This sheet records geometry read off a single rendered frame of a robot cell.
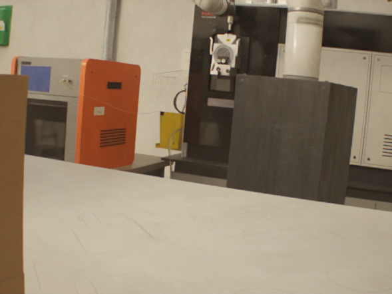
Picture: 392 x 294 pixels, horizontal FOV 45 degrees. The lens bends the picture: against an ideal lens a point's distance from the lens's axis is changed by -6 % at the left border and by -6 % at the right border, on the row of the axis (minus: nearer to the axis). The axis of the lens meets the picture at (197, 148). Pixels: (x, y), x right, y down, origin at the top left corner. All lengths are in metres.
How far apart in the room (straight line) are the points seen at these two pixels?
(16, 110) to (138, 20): 3.48
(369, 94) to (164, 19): 1.91
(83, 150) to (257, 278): 1.43
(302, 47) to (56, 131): 1.01
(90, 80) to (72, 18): 2.22
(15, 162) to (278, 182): 0.99
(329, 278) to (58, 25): 3.75
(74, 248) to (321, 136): 0.75
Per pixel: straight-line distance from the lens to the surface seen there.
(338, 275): 0.48
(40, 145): 1.93
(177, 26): 3.55
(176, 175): 2.21
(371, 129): 2.08
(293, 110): 1.15
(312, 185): 1.14
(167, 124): 2.31
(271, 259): 0.50
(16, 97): 0.21
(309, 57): 1.24
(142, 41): 3.65
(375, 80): 2.08
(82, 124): 1.80
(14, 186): 0.22
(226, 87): 2.12
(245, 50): 2.18
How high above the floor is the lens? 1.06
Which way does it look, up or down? 7 degrees down
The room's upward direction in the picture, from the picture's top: 5 degrees clockwise
